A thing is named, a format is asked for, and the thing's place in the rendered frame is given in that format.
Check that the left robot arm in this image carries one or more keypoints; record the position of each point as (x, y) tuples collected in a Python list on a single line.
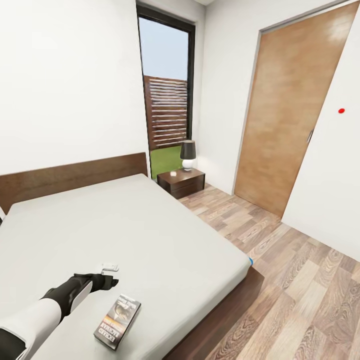
[(22, 334)]

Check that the nightstand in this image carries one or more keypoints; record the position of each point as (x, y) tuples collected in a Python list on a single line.
[(181, 183)]

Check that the table lamp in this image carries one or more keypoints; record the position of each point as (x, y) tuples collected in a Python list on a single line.
[(188, 154)]

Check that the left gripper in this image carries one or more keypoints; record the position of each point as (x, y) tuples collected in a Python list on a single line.
[(105, 282)]

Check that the hardback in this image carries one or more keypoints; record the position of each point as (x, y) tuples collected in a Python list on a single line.
[(117, 321)]

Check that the bed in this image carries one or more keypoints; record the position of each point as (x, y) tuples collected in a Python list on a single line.
[(193, 283)]

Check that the sliding door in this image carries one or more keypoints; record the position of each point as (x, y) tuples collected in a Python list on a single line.
[(295, 67)]

